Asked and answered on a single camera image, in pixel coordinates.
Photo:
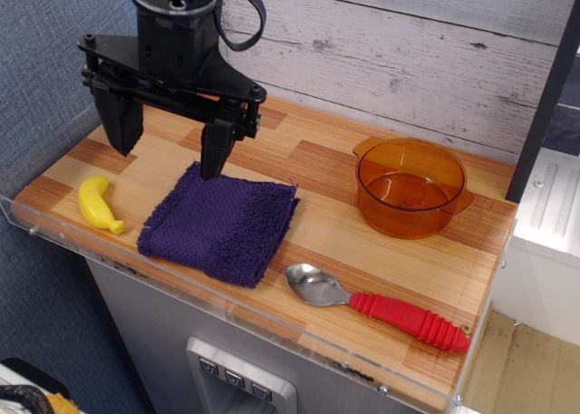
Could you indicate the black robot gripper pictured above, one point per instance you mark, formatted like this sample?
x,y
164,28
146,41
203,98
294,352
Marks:
x,y
173,63

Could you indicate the orange transparent plastic pot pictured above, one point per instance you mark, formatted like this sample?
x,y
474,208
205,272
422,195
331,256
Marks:
x,y
408,188

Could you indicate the yellow toy banana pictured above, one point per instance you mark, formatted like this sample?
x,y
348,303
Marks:
x,y
94,208

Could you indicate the purple folded towel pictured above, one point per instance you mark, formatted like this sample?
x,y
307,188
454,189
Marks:
x,y
229,228

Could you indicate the clear acrylic table guard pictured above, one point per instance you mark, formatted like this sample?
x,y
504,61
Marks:
x,y
449,273

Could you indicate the grey cabinet with dispenser panel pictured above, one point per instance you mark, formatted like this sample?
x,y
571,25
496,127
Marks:
x,y
193,361

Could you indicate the black and yellow object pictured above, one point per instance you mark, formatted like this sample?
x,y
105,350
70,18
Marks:
x,y
27,389

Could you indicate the white ribbed plastic unit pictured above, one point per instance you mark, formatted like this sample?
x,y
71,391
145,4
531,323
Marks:
x,y
538,281

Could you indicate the red handled metal spoon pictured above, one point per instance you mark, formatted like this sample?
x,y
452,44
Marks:
x,y
317,288

